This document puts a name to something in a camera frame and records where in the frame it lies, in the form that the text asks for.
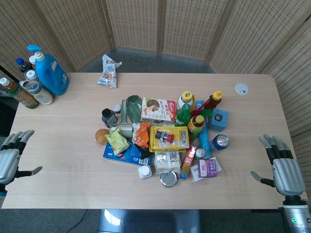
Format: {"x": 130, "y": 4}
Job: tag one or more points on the cake box white red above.
{"x": 158, "y": 109}

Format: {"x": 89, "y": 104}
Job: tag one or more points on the cream bottle clear cap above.
{"x": 40, "y": 93}

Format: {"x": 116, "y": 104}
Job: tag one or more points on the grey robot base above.
{"x": 149, "y": 221}

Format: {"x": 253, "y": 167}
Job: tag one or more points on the honey bottle yellow cap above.
{"x": 215, "y": 99}

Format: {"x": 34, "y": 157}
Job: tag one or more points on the yellow Lipton tea box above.
{"x": 179, "y": 139}

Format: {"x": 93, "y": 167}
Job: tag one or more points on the white snack bag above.
{"x": 108, "y": 72}

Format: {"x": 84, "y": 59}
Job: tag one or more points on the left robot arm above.
{"x": 2, "y": 194}

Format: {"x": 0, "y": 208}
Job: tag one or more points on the black ink bottle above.
{"x": 108, "y": 117}

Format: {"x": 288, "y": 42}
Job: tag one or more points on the blue cylinder tube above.
{"x": 204, "y": 142}

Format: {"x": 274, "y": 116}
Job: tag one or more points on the green plastic piece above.
{"x": 208, "y": 113}

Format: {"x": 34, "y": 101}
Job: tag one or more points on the white grain pack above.
{"x": 167, "y": 162}

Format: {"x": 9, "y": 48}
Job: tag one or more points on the red plastic arrow toy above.
{"x": 200, "y": 108}

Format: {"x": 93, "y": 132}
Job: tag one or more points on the brown tea bottle white cap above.
{"x": 19, "y": 95}

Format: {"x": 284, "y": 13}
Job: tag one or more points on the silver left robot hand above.
{"x": 9, "y": 162}

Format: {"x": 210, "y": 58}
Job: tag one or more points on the white tea bottle yellow cap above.
{"x": 185, "y": 98}

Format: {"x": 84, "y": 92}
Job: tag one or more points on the red emergency stop button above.
{"x": 164, "y": 136}

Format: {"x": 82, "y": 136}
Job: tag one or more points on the blue speaker box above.
{"x": 218, "y": 120}

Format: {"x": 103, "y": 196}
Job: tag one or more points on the purple small box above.
{"x": 206, "y": 168}

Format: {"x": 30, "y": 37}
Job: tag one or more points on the white pill bottle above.
{"x": 145, "y": 171}

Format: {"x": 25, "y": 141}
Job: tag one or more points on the orange snack packet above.
{"x": 142, "y": 134}

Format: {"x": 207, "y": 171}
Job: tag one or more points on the light blue packet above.
{"x": 198, "y": 104}

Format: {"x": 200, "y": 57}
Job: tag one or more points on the clear bottle white lid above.
{"x": 31, "y": 75}

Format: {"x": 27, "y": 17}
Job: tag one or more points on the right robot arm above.
{"x": 297, "y": 213}

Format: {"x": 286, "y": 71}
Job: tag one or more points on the white round table grommet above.
{"x": 241, "y": 88}

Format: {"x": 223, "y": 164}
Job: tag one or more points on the blue drink can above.
{"x": 219, "y": 142}

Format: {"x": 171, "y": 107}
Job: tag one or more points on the long red green box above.
{"x": 188, "y": 161}

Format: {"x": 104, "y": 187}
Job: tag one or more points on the blue cookie box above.
{"x": 114, "y": 157}

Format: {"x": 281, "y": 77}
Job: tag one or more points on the green snack packet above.
{"x": 117, "y": 143}

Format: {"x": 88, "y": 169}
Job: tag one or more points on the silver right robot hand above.
{"x": 289, "y": 174}

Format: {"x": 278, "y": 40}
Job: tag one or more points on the green soda bottle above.
{"x": 182, "y": 116}

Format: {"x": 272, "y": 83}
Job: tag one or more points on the blue detergent pump bottle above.
{"x": 52, "y": 72}

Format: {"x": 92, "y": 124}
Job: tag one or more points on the brown tea bottle yellow cap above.
{"x": 196, "y": 125}

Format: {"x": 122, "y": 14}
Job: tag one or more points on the dark sauce bottle blue cap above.
{"x": 23, "y": 65}

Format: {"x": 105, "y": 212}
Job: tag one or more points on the silver lidded jar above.
{"x": 168, "y": 179}

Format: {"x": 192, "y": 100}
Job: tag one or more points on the small dark bottle white cap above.
{"x": 117, "y": 108}

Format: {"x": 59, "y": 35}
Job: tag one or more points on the white capped bottle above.
{"x": 32, "y": 61}

